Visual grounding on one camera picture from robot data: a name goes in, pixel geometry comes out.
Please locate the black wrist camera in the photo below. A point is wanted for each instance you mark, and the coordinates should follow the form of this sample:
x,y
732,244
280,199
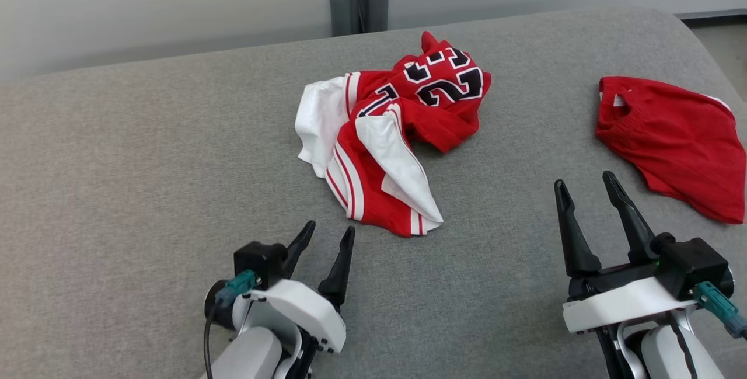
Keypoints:
x,y
259,262
694,262

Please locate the teal camera connector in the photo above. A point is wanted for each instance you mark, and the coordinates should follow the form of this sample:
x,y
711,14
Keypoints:
x,y
236,287
721,309

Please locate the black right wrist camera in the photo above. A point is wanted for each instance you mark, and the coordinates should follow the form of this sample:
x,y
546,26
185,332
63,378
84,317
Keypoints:
x,y
694,262

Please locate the red shorts with white stripe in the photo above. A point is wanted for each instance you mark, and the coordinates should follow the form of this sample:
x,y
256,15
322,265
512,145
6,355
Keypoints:
x,y
683,139

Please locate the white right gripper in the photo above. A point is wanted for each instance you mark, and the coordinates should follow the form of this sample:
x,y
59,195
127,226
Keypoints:
x,y
618,303

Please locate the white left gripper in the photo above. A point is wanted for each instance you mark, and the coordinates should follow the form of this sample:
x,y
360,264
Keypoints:
x,y
297,312

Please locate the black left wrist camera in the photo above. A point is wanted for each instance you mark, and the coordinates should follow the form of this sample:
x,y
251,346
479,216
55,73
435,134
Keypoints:
x,y
259,262

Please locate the red Bulls 23 jersey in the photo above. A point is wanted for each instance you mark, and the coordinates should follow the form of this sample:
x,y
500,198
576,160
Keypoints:
x,y
373,163

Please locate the teal left camera connector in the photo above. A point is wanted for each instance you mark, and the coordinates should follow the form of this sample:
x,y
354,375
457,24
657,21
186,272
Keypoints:
x,y
236,287

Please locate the teal right camera connector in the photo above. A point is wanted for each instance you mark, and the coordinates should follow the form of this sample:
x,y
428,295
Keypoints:
x,y
721,309

